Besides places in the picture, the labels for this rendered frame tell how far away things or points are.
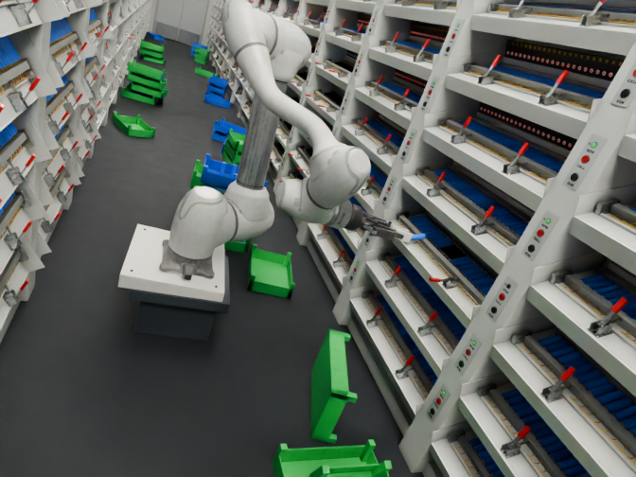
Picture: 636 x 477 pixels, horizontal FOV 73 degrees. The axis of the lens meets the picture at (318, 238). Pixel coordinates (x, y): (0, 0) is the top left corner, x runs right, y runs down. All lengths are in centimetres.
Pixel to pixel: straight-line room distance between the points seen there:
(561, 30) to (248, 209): 104
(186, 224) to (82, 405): 58
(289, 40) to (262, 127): 28
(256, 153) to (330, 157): 53
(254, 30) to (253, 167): 44
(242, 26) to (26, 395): 116
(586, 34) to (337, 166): 66
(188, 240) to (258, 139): 41
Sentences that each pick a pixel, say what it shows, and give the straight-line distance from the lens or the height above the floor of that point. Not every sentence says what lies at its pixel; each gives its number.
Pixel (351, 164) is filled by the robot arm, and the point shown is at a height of 85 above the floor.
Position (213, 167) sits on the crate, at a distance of 226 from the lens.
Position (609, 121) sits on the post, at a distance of 115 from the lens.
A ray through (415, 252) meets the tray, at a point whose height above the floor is 53.
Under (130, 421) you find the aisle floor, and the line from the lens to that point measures 139.
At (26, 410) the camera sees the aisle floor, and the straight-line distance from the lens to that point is 143.
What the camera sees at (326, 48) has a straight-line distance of 292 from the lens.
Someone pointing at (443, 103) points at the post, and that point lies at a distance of 166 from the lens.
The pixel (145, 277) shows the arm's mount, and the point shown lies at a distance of 147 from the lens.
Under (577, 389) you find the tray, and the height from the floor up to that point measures 58.
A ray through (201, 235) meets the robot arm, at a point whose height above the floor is 40.
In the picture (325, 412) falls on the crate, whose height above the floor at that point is 12.
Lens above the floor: 108
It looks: 24 degrees down
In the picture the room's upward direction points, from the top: 20 degrees clockwise
